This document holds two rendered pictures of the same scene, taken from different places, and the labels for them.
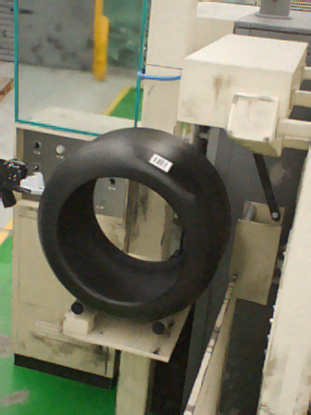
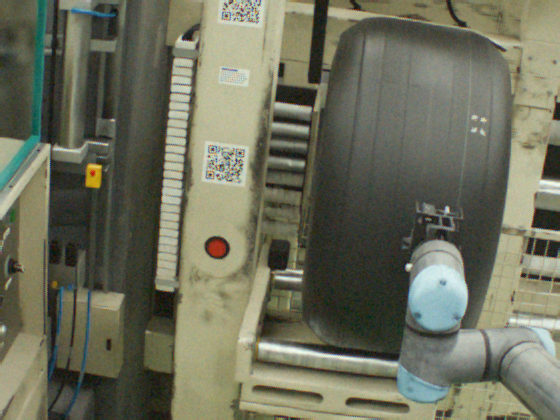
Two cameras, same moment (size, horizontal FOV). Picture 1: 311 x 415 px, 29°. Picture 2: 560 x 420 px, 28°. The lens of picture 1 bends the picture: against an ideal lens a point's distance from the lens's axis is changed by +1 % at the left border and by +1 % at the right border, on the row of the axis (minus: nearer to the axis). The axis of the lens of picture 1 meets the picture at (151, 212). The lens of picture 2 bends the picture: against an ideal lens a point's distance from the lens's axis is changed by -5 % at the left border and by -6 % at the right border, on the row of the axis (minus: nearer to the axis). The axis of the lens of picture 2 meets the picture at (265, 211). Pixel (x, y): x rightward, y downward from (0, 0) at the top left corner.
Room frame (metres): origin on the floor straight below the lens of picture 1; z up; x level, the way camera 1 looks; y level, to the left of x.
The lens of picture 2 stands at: (2.38, 1.93, 2.01)
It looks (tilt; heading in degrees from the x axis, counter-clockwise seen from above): 25 degrees down; 260
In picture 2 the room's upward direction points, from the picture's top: 6 degrees clockwise
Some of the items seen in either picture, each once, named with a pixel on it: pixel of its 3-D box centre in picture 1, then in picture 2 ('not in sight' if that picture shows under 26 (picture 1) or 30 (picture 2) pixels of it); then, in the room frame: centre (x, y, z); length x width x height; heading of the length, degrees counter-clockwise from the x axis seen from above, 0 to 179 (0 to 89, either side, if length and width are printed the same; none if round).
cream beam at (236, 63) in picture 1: (248, 78); not in sight; (1.66, -0.22, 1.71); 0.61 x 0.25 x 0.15; 166
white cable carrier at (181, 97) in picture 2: not in sight; (178, 165); (2.20, 0.00, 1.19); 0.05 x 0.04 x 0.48; 76
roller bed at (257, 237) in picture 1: (255, 251); (265, 158); (1.98, -0.39, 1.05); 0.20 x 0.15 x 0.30; 166
